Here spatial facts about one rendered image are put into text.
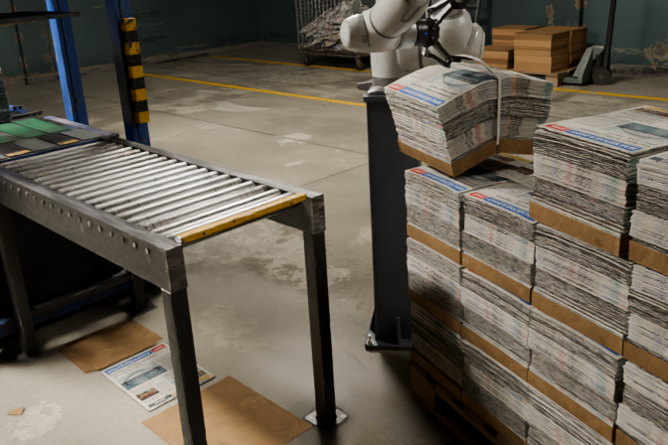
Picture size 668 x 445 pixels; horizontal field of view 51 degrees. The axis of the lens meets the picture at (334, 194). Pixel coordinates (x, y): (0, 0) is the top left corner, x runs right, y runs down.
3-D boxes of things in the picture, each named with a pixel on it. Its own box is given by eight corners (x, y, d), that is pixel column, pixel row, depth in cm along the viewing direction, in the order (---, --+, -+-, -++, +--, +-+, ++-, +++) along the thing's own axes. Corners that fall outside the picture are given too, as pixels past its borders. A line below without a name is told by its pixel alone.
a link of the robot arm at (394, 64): (375, 72, 263) (373, 11, 256) (423, 71, 259) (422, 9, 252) (367, 78, 248) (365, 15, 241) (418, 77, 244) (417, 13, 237)
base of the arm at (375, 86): (361, 86, 266) (360, 72, 265) (419, 85, 263) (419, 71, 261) (355, 96, 249) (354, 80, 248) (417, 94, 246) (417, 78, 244)
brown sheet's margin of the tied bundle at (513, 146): (479, 133, 237) (482, 120, 236) (538, 155, 213) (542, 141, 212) (441, 130, 229) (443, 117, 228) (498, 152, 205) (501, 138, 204)
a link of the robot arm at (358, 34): (388, 59, 198) (412, 38, 187) (339, 60, 191) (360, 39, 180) (380, 23, 200) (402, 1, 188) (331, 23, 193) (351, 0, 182)
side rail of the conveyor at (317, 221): (327, 229, 216) (324, 193, 212) (314, 234, 212) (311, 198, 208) (113, 161, 308) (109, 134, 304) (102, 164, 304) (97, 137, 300)
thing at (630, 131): (648, 108, 181) (648, 103, 180) (752, 128, 156) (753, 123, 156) (535, 129, 166) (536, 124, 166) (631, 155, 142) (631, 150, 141)
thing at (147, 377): (216, 376, 265) (216, 374, 264) (149, 412, 246) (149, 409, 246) (163, 344, 290) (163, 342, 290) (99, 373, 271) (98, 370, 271)
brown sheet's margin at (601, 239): (639, 189, 188) (641, 174, 187) (740, 222, 163) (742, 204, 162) (527, 217, 174) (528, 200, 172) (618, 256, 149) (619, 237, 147)
